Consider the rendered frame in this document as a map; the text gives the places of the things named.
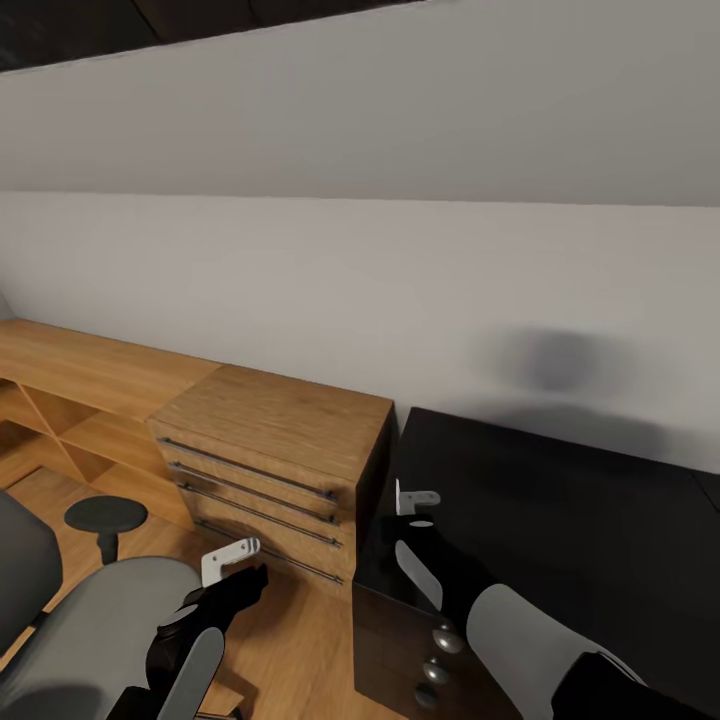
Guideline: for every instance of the cabinet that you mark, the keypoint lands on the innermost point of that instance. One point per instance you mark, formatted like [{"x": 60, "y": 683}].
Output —
[
  {"x": 420, "y": 668},
  {"x": 300, "y": 466}
]

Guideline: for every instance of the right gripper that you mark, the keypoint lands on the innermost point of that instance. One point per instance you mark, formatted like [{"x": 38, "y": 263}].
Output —
[{"x": 391, "y": 524}]

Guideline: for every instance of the desk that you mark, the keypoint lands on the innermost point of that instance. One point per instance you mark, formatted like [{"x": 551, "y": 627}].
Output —
[{"x": 623, "y": 550}]

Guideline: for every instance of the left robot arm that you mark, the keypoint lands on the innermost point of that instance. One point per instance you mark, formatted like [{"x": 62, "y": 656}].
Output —
[{"x": 189, "y": 647}]

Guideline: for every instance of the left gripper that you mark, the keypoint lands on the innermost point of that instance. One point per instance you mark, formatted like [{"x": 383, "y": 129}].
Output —
[{"x": 241, "y": 589}]

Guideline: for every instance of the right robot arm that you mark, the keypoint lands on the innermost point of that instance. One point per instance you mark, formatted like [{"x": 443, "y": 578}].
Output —
[{"x": 549, "y": 671}]

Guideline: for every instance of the swivel chair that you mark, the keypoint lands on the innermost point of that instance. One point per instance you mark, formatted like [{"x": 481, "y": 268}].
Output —
[{"x": 94, "y": 643}]

